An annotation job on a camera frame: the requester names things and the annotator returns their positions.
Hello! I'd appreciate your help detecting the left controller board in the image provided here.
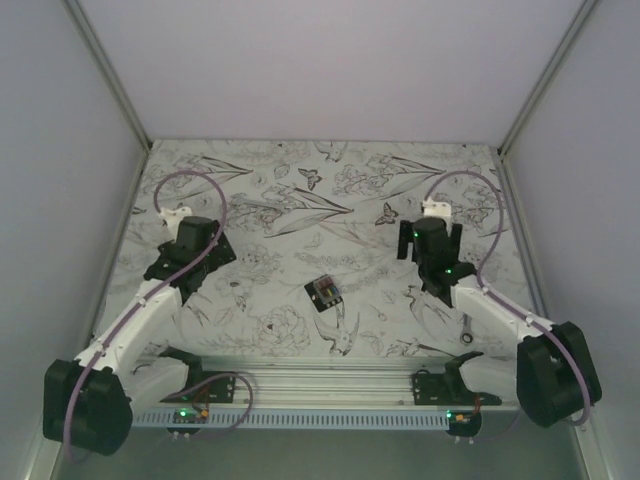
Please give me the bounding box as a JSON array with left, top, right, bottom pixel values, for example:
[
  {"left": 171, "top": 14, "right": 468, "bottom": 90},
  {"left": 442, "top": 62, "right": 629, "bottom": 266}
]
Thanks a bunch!
[{"left": 167, "top": 408, "right": 208, "bottom": 441}]

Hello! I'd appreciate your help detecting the clear plastic fuse box cover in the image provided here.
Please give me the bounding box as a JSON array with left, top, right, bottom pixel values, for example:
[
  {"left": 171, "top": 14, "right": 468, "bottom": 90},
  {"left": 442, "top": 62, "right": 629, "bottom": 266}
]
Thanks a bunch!
[{"left": 313, "top": 275, "right": 342, "bottom": 305}]

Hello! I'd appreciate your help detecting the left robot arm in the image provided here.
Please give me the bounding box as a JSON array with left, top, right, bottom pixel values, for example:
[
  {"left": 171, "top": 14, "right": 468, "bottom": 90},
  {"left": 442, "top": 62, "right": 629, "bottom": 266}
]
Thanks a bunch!
[{"left": 42, "top": 215, "right": 236, "bottom": 456}]

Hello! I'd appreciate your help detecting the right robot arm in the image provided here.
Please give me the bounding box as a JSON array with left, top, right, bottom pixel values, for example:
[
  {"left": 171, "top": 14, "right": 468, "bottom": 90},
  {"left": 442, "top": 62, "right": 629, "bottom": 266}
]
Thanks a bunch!
[{"left": 397, "top": 217, "right": 602, "bottom": 427}]

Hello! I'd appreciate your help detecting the black fuse box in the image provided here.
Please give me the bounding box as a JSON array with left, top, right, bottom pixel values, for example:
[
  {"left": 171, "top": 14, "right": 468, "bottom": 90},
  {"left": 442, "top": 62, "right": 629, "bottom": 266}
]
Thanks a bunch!
[{"left": 304, "top": 275, "right": 343, "bottom": 313}]

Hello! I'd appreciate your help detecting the silver ratchet wrench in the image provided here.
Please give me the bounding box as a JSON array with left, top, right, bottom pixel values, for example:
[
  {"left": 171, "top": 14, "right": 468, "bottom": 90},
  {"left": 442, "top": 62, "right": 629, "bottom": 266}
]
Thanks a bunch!
[{"left": 460, "top": 314, "right": 475, "bottom": 345}]

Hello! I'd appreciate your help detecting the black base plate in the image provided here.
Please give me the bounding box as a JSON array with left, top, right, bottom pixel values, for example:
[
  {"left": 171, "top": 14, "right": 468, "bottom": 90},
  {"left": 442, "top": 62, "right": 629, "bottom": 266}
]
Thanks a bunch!
[
  {"left": 161, "top": 372, "right": 237, "bottom": 404},
  {"left": 411, "top": 370, "right": 502, "bottom": 406}
]

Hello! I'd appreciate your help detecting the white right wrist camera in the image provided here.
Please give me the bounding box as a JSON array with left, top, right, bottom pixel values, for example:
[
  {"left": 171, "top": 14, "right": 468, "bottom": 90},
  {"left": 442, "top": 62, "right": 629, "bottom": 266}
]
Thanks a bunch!
[{"left": 422, "top": 197, "right": 452, "bottom": 222}]

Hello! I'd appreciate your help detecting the slotted cable duct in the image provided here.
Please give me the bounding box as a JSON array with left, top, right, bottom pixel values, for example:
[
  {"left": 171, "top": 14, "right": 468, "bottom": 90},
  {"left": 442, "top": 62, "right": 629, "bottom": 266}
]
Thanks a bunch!
[{"left": 133, "top": 407, "right": 448, "bottom": 431}]

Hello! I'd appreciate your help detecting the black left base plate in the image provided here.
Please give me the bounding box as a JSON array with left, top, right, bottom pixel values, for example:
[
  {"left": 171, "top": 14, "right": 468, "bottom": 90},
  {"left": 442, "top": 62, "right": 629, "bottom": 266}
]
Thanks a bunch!
[{"left": 161, "top": 372, "right": 237, "bottom": 404}]

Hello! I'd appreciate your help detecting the right controller board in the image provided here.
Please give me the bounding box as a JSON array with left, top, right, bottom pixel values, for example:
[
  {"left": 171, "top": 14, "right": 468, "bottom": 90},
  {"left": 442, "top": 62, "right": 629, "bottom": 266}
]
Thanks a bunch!
[{"left": 446, "top": 410, "right": 483, "bottom": 444}]

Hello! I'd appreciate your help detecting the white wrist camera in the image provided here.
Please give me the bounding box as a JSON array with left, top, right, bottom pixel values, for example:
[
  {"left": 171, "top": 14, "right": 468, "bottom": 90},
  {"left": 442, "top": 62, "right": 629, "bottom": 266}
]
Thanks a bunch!
[
  {"left": 158, "top": 206, "right": 193, "bottom": 228},
  {"left": 422, "top": 197, "right": 452, "bottom": 222}
]

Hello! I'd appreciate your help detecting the controller board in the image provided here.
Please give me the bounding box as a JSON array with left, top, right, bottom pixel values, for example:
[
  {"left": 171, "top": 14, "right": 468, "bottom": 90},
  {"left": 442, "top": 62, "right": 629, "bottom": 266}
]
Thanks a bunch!
[
  {"left": 446, "top": 410, "right": 483, "bottom": 444},
  {"left": 167, "top": 408, "right": 208, "bottom": 441}
]

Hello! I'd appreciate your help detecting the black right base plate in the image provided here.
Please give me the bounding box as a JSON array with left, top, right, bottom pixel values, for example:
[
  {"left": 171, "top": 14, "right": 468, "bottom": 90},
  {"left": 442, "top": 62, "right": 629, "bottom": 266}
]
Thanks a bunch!
[{"left": 411, "top": 370, "right": 502, "bottom": 406}]

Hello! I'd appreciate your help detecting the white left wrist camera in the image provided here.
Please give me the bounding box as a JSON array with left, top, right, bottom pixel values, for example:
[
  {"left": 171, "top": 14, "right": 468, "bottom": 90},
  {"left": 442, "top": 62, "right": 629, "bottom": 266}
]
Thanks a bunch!
[{"left": 158, "top": 206, "right": 193, "bottom": 228}]

